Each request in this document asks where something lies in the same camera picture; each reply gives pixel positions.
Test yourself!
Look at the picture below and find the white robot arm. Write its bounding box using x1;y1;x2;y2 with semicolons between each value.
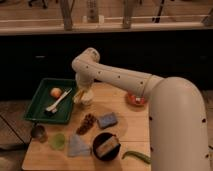
71;48;211;171

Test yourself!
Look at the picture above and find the white paper cup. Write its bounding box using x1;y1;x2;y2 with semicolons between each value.
80;90;94;106

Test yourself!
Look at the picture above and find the green plastic cup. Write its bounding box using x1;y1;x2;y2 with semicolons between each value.
49;133;65;150

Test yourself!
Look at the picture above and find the metal cup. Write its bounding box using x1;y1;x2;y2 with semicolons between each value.
31;125;47;143

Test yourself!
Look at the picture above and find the orange fruit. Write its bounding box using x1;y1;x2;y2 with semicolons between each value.
50;87;62;99

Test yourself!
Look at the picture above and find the white brush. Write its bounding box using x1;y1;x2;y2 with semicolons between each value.
45;89;71;116

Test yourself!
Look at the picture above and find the blue sponge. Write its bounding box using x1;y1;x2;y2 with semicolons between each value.
97;113;118;129

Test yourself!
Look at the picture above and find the green plastic tray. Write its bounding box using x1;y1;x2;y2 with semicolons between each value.
24;78;77;124

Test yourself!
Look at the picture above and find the orange bowl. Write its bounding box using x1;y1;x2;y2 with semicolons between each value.
125;93;146;107

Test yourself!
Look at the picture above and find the light blue cloth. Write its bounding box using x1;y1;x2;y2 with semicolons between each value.
67;134;91;157

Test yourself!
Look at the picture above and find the tan block on plate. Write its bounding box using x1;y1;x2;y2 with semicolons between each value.
96;136;119;158

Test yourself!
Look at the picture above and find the green chili pepper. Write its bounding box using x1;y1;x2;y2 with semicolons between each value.
122;151;151;164

